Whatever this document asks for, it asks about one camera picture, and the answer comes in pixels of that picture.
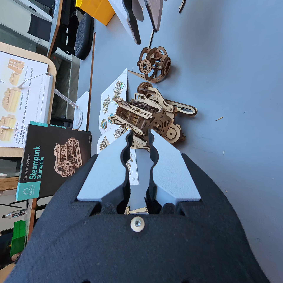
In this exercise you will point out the round wooden cage assembly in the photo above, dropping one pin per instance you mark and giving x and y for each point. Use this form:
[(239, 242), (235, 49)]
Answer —
[(155, 78)]

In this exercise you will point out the green box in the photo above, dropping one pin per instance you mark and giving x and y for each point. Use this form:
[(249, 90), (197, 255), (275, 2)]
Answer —
[(20, 238)]

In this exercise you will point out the yellow box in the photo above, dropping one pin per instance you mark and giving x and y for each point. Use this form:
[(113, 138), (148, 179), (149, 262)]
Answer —
[(99, 11)]

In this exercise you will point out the black model kit box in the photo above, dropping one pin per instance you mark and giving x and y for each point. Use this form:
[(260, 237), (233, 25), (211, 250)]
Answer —
[(44, 137)]

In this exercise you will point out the white instruction booklet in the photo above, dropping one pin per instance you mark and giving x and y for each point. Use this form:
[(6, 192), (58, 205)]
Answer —
[(108, 106)]

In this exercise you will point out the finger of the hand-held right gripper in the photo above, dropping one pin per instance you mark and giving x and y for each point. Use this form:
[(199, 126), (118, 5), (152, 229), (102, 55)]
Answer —
[(157, 13), (120, 11)]

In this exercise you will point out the small flat wooden part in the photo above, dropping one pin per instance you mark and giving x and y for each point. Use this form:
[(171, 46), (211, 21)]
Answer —
[(137, 211)]

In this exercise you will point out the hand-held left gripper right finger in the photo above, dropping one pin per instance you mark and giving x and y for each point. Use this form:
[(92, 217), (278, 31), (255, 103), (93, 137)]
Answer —
[(174, 174)]

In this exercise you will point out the white document stand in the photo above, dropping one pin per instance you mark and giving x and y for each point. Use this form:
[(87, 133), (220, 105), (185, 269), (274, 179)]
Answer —
[(80, 104)]

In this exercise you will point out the white laminated instruction sheet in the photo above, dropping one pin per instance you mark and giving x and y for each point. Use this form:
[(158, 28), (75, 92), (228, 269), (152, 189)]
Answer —
[(33, 88)]

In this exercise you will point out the thin wooden stick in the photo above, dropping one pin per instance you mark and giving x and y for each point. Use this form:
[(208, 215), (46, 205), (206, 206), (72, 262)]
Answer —
[(151, 38)]

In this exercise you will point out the light wooden side table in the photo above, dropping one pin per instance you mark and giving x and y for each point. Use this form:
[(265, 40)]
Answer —
[(4, 45)]

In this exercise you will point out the small glue tube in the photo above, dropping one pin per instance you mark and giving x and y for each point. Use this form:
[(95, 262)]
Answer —
[(15, 213)]

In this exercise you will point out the black chair back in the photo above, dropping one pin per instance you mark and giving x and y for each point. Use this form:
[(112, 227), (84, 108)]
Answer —
[(39, 27)]

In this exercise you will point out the black mesh office chair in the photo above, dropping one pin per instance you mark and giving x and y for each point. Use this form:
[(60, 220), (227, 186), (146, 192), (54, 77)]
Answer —
[(84, 35)]

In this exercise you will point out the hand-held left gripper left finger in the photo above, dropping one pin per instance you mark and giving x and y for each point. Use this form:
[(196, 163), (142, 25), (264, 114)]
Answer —
[(104, 174)]

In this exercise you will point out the wooden submarine model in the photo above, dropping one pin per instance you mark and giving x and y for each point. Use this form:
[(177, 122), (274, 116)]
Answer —
[(141, 112)]

